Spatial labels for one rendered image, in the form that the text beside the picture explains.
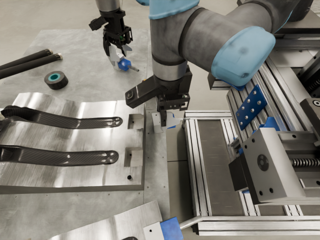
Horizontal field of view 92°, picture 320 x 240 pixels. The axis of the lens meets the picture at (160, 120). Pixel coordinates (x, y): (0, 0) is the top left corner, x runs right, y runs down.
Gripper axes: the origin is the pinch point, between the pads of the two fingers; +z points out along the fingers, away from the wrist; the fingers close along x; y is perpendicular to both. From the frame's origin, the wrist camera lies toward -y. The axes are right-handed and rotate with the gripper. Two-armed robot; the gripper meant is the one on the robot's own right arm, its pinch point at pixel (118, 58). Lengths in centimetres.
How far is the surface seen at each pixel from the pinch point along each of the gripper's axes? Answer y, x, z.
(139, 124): 28.9, -23.5, -1.7
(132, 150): 32.4, -31.6, -2.0
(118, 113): 22.5, -24.8, -4.4
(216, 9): -33, 283, 85
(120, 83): 6.7, -8.3, 4.7
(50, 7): -295, 128, 85
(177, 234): 52, -42, -2
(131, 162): 34.2, -34.5, -1.7
